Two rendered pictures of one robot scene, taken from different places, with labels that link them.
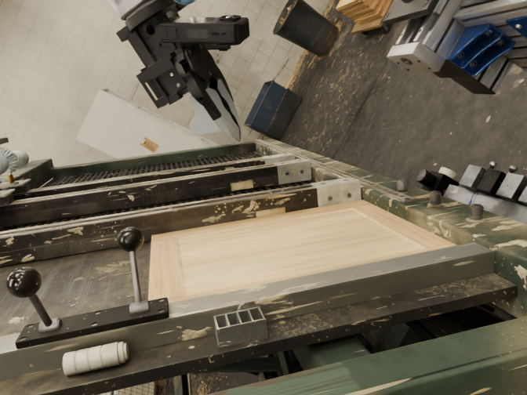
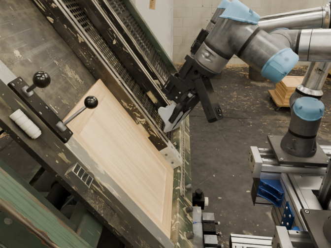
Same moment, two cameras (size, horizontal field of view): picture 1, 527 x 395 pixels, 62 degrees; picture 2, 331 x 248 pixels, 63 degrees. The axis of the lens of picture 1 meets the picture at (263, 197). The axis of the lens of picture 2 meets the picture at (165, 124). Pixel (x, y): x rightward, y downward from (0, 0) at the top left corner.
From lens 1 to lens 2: 0.25 m
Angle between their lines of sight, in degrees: 11
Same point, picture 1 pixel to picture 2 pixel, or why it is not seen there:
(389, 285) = (134, 225)
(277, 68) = not seen: hidden behind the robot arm
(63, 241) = (70, 34)
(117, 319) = (49, 121)
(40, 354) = (11, 96)
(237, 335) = (75, 179)
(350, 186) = (177, 161)
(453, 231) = (175, 231)
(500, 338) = not seen: outside the picture
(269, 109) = not seen: hidden behind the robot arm
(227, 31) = (211, 115)
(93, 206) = (98, 23)
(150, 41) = (191, 73)
